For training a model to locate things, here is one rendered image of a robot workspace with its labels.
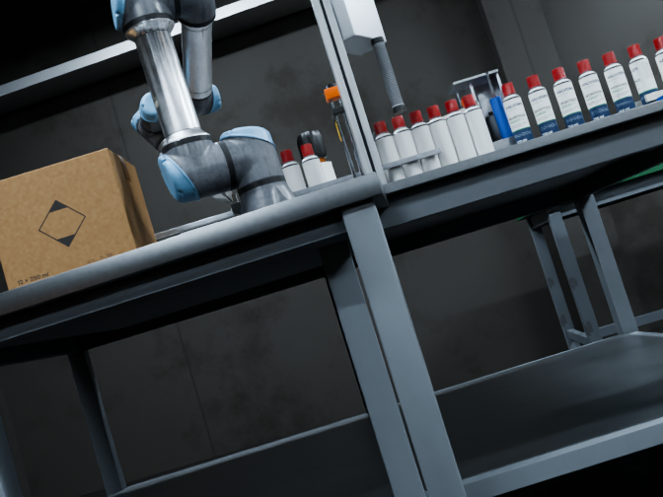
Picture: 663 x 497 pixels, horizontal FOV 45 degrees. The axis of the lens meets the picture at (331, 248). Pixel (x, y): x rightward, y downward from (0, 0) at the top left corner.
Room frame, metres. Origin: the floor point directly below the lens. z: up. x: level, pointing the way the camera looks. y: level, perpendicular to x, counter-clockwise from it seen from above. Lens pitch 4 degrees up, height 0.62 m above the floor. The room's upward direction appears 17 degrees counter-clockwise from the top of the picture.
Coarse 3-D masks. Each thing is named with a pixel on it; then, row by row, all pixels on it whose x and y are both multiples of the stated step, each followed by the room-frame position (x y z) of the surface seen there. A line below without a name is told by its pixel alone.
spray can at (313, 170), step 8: (304, 152) 2.21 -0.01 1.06; (312, 152) 2.22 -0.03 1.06; (304, 160) 2.21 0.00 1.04; (312, 160) 2.20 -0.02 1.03; (304, 168) 2.22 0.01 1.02; (312, 168) 2.20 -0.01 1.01; (320, 168) 2.21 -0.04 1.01; (312, 176) 2.20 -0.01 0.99; (320, 176) 2.21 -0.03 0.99; (312, 184) 2.21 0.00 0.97
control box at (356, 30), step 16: (336, 0) 2.06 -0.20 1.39; (352, 0) 2.08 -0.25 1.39; (368, 0) 2.16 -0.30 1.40; (336, 16) 2.07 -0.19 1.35; (352, 16) 2.06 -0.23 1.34; (368, 16) 2.14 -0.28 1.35; (352, 32) 2.05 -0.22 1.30; (368, 32) 2.11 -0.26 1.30; (352, 48) 2.15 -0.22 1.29; (368, 48) 2.19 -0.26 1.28
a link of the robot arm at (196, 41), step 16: (192, 0) 1.80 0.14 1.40; (208, 0) 1.84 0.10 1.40; (192, 16) 1.85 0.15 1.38; (208, 16) 1.87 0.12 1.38; (192, 32) 1.91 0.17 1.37; (208, 32) 1.93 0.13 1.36; (192, 48) 1.96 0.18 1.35; (208, 48) 1.98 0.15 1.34; (192, 64) 2.01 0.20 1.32; (208, 64) 2.03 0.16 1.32; (192, 80) 2.06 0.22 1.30; (208, 80) 2.08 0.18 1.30; (192, 96) 2.11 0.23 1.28; (208, 96) 2.13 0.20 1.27; (208, 112) 2.19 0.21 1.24
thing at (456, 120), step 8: (448, 104) 2.22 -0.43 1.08; (456, 104) 2.22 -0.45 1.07; (448, 112) 2.23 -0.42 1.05; (456, 112) 2.21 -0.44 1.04; (448, 120) 2.22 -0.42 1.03; (456, 120) 2.21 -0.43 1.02; (464, 120) 2.21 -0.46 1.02; (456, 128) 2.21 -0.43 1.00; (464, 128) 2.21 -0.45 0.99; (456, 136) 2.21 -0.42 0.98; (464, 136) 2.21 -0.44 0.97; (456, 144) 2.22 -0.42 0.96; (464, 144) 2.21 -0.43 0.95; (472, 144) 2.22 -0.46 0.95; (464, 152) 2.21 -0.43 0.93; (472, 152) 2.21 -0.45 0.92
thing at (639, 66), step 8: (632, 48) 2.23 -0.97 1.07; (632, 56) 2.24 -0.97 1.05; (640, 56) 2.23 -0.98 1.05; (632, 64) 2.23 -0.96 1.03; (640, 64) 2.22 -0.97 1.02; (648, 64) 2.23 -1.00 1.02; (632, 72) 2.24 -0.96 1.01; (640, 72) 2.22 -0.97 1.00; (648, 72) 2.22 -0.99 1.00; (640, 80) 2.23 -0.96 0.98; (648, 80) 2.22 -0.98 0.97; (640, 88) 2.23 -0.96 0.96; (648, 88) 2.22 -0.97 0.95; (656, 88) 2.23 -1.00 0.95; (640, 96) 2.24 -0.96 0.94
